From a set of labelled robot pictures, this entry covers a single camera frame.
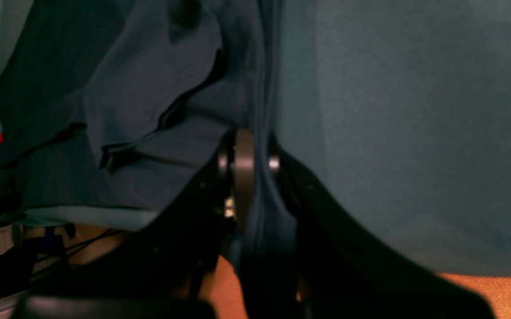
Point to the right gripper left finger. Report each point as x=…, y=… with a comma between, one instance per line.
x=159, y=272

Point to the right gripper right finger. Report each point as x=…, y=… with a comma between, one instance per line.
x=347, y=272

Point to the dark blue T-shirt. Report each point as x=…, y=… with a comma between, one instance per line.
x=109, y=108

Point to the light blue table cloth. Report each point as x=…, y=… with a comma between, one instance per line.
x=402, y=110

